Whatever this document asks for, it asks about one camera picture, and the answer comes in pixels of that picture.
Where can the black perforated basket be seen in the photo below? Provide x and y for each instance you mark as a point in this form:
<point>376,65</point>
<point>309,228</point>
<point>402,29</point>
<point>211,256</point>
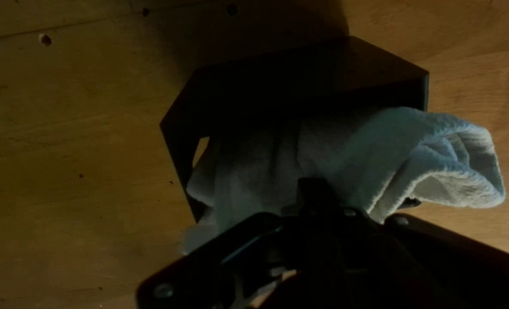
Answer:
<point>299,74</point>

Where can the white towel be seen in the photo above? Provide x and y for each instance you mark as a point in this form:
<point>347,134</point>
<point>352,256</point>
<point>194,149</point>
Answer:
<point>437,165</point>

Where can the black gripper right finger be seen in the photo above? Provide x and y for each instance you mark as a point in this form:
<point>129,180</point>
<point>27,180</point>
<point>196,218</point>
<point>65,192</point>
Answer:
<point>332,199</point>

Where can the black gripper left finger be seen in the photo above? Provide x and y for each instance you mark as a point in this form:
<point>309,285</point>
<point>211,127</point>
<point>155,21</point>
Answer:
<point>309,197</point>

